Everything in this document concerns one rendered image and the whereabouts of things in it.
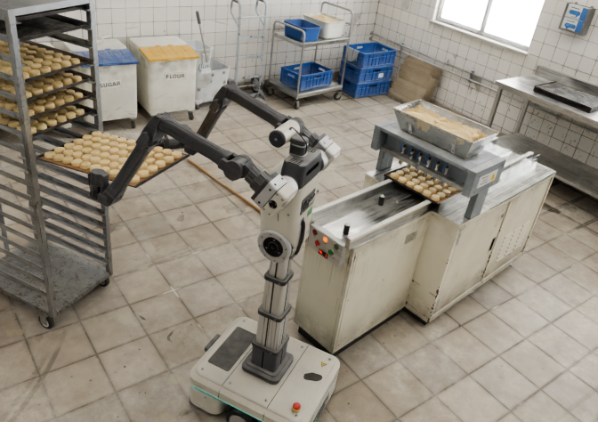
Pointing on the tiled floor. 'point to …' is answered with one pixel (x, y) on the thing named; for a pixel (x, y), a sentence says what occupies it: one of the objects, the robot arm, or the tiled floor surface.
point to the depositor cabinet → (472, 239)
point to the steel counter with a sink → (525, 85)
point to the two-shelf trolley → (302, 61)
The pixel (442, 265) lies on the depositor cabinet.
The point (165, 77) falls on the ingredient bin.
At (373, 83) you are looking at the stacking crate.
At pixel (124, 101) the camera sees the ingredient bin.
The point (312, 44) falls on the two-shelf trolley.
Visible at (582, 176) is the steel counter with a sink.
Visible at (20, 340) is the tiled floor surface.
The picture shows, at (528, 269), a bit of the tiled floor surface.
